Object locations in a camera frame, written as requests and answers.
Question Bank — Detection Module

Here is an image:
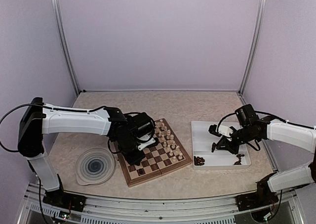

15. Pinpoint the dark chess pieces pile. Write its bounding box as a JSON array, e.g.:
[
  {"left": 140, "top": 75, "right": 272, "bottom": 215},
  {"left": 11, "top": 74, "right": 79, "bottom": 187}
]
[{"left": 194, "top": 154, "right": 245, "bottom": 166}]

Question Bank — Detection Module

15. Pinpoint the right aluminium frame post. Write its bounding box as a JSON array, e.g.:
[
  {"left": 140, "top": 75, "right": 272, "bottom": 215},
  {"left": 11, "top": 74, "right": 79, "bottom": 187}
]
[{"left": 238, "top": 0, "right": 267, "bottom": 97}]

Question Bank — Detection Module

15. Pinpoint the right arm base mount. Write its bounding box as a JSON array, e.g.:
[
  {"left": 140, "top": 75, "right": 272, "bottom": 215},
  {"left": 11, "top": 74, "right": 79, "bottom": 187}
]
[{"left": 236, "top": 180, "right": 282, "bottom": 223}]

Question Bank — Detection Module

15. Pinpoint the white chess pieces row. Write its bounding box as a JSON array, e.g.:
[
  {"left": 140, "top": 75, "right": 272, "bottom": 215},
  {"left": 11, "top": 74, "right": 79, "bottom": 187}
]
[{"left": 152, "top": 119, "right": 185, "bottom": 167}]

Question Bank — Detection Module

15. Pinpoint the left aluminium frame post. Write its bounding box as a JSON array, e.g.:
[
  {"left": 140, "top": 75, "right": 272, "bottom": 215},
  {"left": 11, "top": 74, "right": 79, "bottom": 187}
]
[{"left": 51, "top": 0, "right": 80, "bottom": 97}]

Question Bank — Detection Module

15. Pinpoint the white plastic tray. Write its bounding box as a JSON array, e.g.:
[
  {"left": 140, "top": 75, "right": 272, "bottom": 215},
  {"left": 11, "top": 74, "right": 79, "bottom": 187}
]
[{"left": 190, "top": 120, "right": 252, "bottom": 171}]

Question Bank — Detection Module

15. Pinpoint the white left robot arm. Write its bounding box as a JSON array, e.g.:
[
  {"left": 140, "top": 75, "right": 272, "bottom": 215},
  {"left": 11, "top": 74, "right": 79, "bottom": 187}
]
[{"left": 17, "top": 97, "right": 158, "bottom": 207}]

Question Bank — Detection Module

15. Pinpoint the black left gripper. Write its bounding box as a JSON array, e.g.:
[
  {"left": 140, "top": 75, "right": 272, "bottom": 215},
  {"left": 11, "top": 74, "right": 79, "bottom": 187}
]
[{"left": 115, "top": 135, "right": 146, "bottom": 166}]

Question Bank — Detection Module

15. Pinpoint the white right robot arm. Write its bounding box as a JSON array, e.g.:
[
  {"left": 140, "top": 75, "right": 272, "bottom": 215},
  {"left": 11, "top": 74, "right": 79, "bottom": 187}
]
[{"left": 208, "top": 104, "right": 316, "bottom": 206}]

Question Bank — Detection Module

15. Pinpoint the aluminium frame post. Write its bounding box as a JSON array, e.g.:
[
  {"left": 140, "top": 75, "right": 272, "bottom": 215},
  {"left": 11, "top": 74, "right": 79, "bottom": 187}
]
[
  {"left": 51, "top": 0, "right": 80, "bottom": 97},
  {"left": 238, "top": 0, "right": 267, "bottom": 97}
]

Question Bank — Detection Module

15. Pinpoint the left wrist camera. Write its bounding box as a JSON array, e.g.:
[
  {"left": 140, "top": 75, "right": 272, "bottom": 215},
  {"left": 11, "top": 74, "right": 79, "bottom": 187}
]
[{"left": 136, "top": 134, "right": 159, "bottom": 151}]

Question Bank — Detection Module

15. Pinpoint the wooden chess board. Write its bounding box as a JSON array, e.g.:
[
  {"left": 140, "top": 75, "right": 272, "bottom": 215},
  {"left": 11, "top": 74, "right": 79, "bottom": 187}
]
[{"left": 118, "top": 118, "right": 192, "bottom": 187}]

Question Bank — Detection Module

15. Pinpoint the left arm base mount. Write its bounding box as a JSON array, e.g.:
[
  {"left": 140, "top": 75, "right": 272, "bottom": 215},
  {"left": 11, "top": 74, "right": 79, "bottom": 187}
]
[{"left": 43, "top": 175, "right": 86, "bottom": 212}]

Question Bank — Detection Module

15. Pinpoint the front aluminium rail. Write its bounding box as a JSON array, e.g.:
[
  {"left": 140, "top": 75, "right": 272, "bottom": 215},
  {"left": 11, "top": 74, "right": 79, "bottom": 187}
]
[{"left": 14, "top": 181, "right": 304, "bottom": 224}]

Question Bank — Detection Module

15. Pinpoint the collapsible silicone bowl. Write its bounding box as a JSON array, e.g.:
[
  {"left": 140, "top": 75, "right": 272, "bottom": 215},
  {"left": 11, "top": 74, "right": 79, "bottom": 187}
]
[{"left": 75, "top": 148, "right": 115, "bottom": 186}]

